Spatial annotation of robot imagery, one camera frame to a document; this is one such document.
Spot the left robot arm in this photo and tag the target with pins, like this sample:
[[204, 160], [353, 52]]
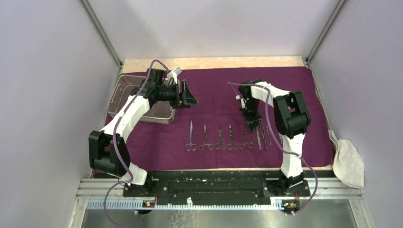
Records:
[[108, 152]]

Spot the surgical clamp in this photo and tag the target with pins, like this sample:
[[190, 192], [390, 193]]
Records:
[[206, 144]]

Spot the maroon wrap cloth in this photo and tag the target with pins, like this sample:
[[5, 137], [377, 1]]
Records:
[[161, 147]]

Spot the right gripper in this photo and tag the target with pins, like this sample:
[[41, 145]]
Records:
[[253, 121]]

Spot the surgical scissors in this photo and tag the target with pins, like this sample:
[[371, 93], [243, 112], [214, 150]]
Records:
[[232, 145]]

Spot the small curved hemostat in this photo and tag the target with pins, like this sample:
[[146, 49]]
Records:
[[246, 143]]

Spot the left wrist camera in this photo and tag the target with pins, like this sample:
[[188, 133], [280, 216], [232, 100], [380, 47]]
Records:
[[172, 76]]

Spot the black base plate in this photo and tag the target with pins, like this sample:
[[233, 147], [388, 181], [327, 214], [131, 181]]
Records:
[[218, 188]]

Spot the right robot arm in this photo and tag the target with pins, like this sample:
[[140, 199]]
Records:
[[291, 118]]

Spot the long metal tweezers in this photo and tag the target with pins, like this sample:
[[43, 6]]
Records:
[[261, 128]]

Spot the grey cable duct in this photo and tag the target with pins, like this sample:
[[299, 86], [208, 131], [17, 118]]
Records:
[[138, 204]]

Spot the metal mesh instrument tray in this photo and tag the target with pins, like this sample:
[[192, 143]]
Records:
[[161, 112]]

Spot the small metal scissors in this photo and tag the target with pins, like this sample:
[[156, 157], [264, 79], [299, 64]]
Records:
[[220, 145]]

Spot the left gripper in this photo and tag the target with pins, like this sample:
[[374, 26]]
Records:
[[182, 99]]

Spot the short metal tweezers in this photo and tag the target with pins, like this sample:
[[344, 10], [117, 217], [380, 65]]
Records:
[[269, 135]]

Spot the white crumpled cloth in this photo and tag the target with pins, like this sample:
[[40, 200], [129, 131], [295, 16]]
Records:
[[348, 165]]

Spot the surgical forceps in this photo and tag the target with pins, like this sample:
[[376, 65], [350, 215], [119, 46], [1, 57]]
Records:
[[191, 146]]

